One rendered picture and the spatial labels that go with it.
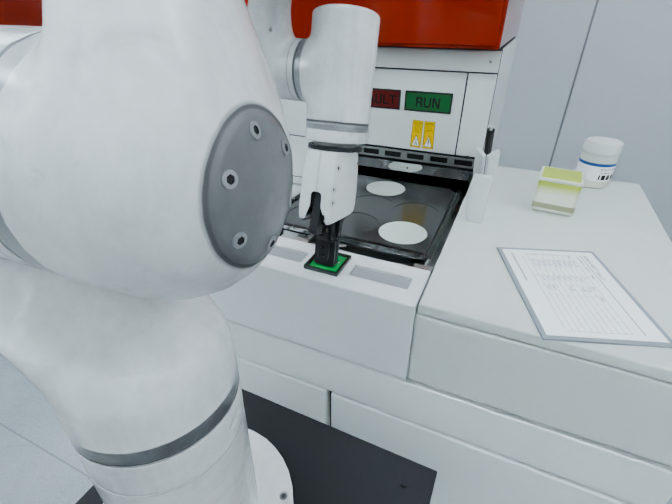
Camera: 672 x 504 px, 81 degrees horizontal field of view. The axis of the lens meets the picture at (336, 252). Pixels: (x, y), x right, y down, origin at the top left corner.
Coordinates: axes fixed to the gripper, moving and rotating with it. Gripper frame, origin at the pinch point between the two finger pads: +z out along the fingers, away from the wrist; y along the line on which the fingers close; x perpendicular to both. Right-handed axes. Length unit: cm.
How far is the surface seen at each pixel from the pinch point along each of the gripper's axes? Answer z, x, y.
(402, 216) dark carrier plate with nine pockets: 1.4, 2.8, -34.5
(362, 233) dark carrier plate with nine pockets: 3.7, -2.5, -23.5
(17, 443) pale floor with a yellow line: 100, -114, -5
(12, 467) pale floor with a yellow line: 101, -107, 1
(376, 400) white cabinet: 23.8, 10.7, -0.7
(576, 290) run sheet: 0.2, 34.2, -7.4
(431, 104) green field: -23, 1, -54
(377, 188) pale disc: -1.4, -7.7, -47.3
